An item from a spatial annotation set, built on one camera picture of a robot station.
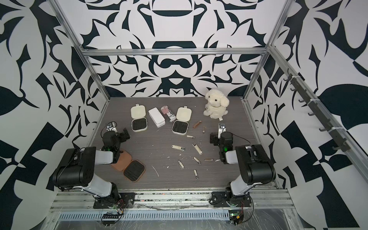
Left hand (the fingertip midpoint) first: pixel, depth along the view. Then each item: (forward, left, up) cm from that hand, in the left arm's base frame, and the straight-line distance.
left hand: (116, 128), depth 93 cm
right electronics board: (-48, -67, -7) cm, 83 cm away
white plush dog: (+11, -66, +10) cm, 67 cm away
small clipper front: (-28, -49, -7) cm, 57 cm away
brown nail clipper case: (-24, -13, -7) cm, 29 cm away
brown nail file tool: (+4, -52, -6) cm, 52 cm away
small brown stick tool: (-20, -58, -7) cm, 61 cm away
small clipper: (-22, -41, -7) cm, 47 cm away
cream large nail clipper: (-12, -40, -6) cm, 42 cm away
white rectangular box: (+11, -25, -3) cm, 27 cm away
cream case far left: (+9, -12, -6) cm, 16 cm away
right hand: (-2, -67, -2) cm, 68 cm away
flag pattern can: (+15, -32, -3) cm, 35 cm away
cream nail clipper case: (+4, -42, -6) cm, 42 cm away
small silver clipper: (-4, -48, -7) cm, 49 cm away
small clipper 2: (-20, -51, -6) cm, 55 cm away
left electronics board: (-47, -4, -11) cm, 48 cm away
